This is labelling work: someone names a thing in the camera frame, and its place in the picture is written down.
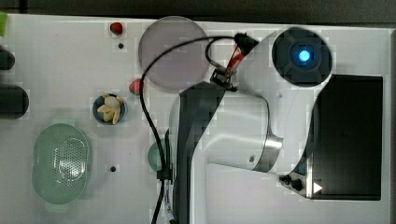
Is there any dark cylindrical pot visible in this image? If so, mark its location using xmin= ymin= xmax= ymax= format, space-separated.
xmin=0 ymin=47 xmax=15 ymax=70

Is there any red plush ketchup bottle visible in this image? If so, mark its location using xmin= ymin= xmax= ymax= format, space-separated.
xmin=227 ymin=53 xmax=244 ymax=70

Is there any green metal mug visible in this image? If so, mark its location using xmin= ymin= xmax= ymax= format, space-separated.
xmin=148 ymin=139 xmax=167 ymax=172

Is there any grey round plate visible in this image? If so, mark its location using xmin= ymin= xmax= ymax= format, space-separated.
xmin=138 ymin=16 xmax=209 ymax=90

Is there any peeled banana toy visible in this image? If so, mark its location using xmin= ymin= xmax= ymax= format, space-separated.
xmin=97 ymin=93 xmax=123 ymax=125

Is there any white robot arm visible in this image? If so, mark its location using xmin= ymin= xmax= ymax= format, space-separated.
xmin=169 ymin=27 xmax=332 ymax=224

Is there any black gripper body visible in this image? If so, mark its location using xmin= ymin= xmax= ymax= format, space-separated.
xmin=210 ymin=69 xmax=237 ymax=91

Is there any silver toaster oven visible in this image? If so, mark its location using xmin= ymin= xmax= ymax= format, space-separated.
xmin=279 ymin=75 xmax=383 ymax=201

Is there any green perforated colander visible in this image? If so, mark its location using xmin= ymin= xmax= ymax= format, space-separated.
xmin=32 ymin=122 xmax=92 ymax=213

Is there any blue bowl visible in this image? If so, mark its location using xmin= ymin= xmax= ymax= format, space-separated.
xmin=92 ymin=93 xmax=127 ymax=125

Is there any strawberry toy at edge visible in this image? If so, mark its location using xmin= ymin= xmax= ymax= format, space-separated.
xmin=109 ymin=22 xmax=123 ymax=35

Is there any strawberry toy near bowl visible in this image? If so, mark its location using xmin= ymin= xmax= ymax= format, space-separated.
xmin=129 ymin=78 xmax=143 ymax=96

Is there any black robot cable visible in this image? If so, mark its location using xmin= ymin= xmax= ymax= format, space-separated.
xmin=138 ymin=32 xmax=260 ymax=224

